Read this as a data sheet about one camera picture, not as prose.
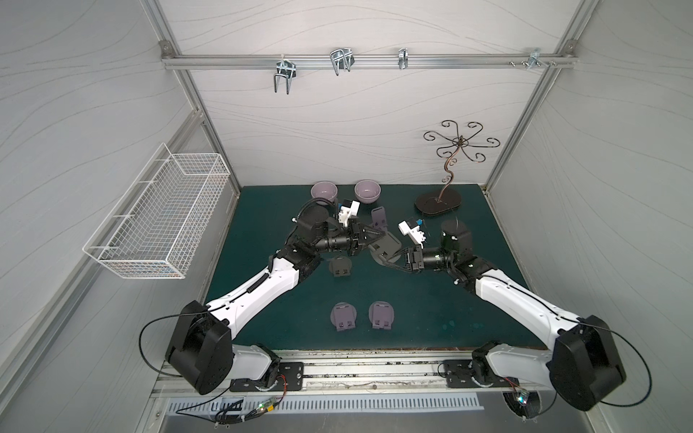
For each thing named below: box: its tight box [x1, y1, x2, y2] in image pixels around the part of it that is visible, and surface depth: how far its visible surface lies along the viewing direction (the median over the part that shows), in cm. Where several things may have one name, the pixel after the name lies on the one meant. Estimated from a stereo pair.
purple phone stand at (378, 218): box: [369, 206, 389, 232], surface depth 103 cm
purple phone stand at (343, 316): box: [330, 301, 358, 332], surface depth 86 cm
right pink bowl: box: [353, 179, 382, 204], surface depth 117 cm
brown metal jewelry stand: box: [415, 119, 501, 216], surface depth 100 cm
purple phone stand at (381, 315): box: [368, 300, 395, 331], surface depth 86 cm
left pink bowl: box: [310, 180, 339, 206], surface depth 116 cm
